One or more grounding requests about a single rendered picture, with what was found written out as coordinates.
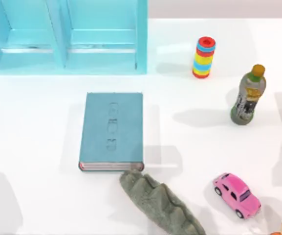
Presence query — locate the teal hardcover book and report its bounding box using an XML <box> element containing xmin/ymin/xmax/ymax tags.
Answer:
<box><xmin>78</xmin><ymin>92</ymin><xmax>145</xmax><ymax>173</ymax></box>

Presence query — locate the stack of coloured rings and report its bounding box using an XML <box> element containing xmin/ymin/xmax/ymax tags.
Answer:
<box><xmin>192</xmin><ymin>36</ymin><xmax>217</xmax><ymax>79</ymax></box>

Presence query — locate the light blue rack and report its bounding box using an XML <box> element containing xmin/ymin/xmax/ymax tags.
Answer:
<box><xmin>0</xmin><ymin>0</ymin><xmax>148</xmax><ymax>76</ymax></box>

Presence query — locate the grey bottle with orange cap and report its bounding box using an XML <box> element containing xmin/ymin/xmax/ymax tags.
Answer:
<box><xmin>230</xmin><ymin>64</ymin><xmax>267</xmax><ymax>126</ymax></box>

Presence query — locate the pink toy car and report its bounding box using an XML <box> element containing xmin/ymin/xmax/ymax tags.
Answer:
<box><xmin>213</xmin><ymin>172</ymin><xmax>262</xmax><ymax>219</ymax></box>

